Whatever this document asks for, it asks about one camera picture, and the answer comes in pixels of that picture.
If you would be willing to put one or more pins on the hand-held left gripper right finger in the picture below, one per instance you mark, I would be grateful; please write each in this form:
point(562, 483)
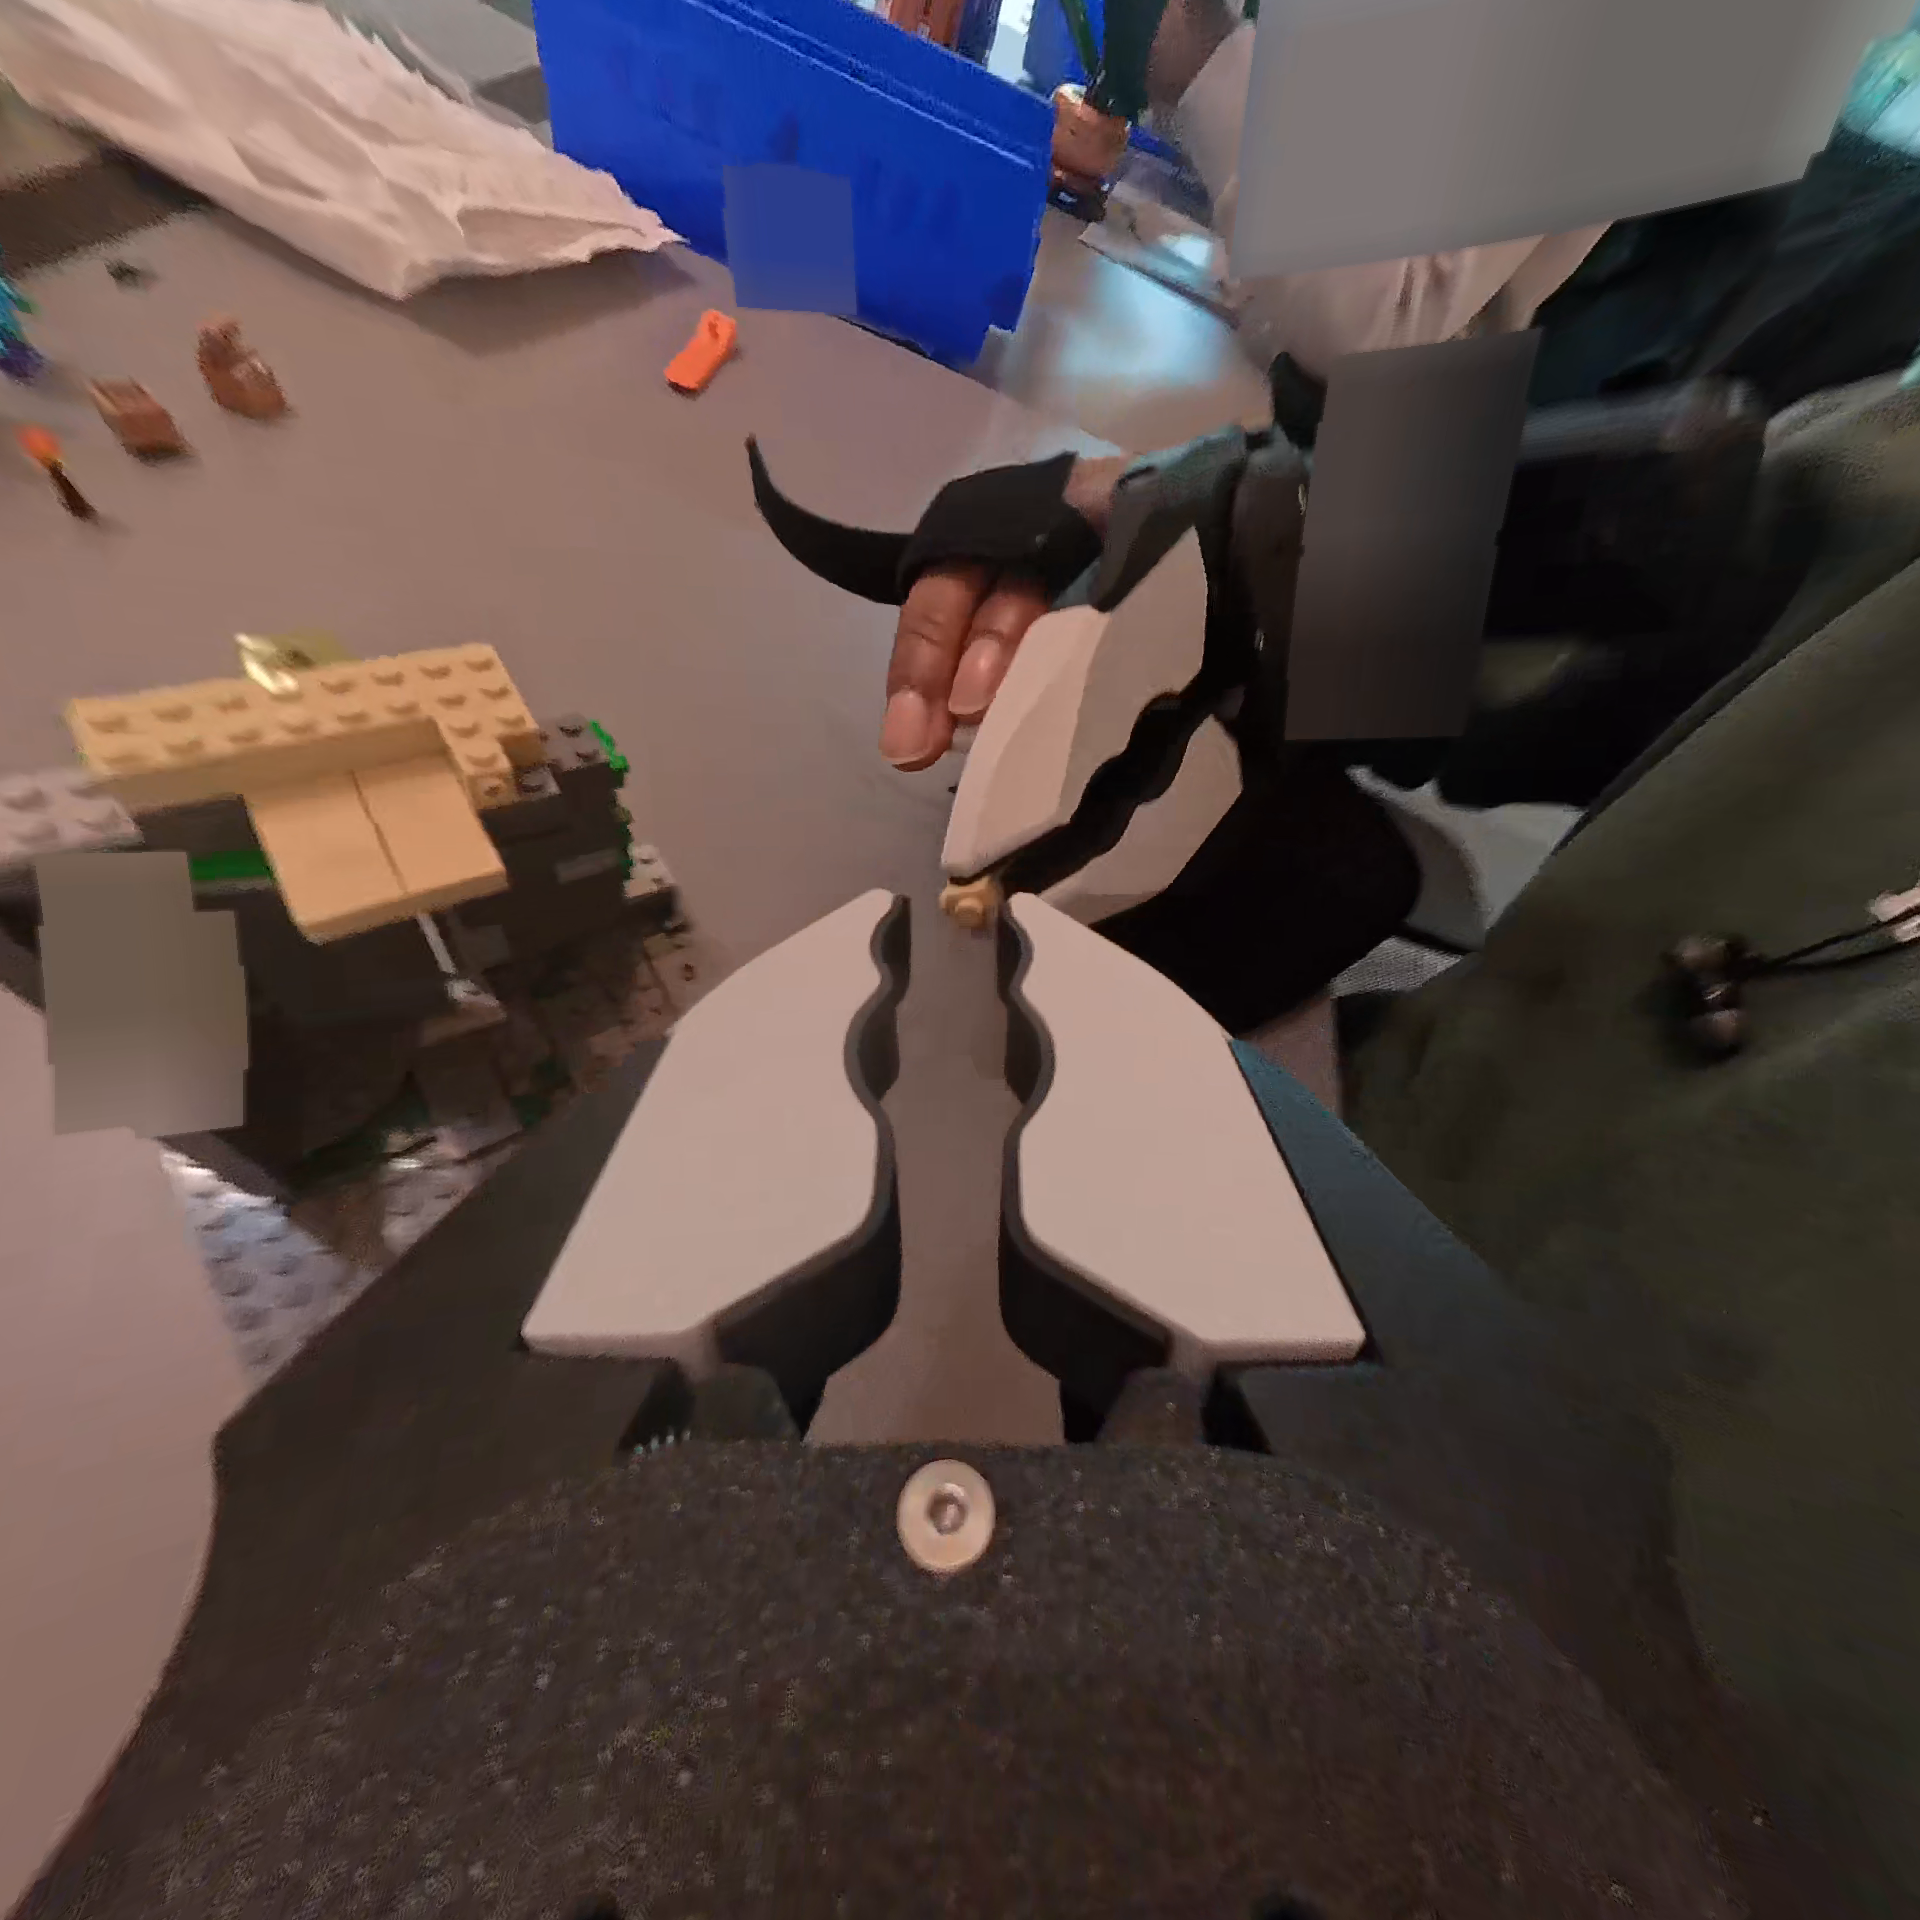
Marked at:
point(1171, 1183)

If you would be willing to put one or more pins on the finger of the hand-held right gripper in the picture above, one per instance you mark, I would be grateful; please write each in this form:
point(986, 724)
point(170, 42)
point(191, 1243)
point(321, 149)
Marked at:
point(1182, 827)
point(1048, 722)

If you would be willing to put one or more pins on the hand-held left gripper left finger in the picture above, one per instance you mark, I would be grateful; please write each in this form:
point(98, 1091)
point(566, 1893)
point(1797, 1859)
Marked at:
point(737, 1167)

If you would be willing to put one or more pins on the small tan toy brick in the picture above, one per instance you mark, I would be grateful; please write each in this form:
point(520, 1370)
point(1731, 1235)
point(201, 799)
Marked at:
point(974, 899)

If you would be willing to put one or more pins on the toy brick building model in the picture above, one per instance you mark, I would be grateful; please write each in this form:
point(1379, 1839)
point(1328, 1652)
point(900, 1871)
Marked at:
point(375, 853)

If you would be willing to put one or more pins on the grey desk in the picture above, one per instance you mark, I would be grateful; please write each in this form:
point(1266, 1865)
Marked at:
point(602, 570)

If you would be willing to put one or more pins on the person's right hand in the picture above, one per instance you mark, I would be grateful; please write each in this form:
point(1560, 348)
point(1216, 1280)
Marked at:
point(939, 657)

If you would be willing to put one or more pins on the orange brick separator tool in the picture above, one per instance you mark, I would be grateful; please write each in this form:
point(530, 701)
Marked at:
point(700, 353)

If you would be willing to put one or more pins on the person's green sweatshirt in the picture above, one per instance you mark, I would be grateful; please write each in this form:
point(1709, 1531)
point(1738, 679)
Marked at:
point(1653, 1345)

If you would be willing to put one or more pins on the blue plastic bin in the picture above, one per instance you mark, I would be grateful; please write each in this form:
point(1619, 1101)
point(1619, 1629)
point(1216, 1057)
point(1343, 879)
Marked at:
point(644, 120)

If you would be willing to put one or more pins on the notched brown toy piece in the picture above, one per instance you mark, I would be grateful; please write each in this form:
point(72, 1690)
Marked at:
point(239, 371)

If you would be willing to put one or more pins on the crumpled white paper bag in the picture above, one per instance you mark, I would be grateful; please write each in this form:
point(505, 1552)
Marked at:
point(332, 167)

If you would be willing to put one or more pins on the small brown toy cube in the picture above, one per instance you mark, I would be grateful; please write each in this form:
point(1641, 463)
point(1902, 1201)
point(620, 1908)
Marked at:
point(135, 422)

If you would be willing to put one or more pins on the small orange toy torch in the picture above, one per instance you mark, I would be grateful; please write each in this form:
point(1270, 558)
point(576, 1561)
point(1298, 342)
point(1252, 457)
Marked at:
point(60, 481)

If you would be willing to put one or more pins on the teal toy minifigure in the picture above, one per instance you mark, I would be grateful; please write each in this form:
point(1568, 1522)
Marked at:
point(17, 323)

